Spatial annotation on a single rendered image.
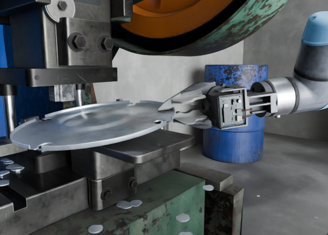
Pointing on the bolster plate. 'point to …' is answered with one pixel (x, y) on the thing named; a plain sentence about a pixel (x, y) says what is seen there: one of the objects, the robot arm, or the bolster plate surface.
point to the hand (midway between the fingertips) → (163, 110)
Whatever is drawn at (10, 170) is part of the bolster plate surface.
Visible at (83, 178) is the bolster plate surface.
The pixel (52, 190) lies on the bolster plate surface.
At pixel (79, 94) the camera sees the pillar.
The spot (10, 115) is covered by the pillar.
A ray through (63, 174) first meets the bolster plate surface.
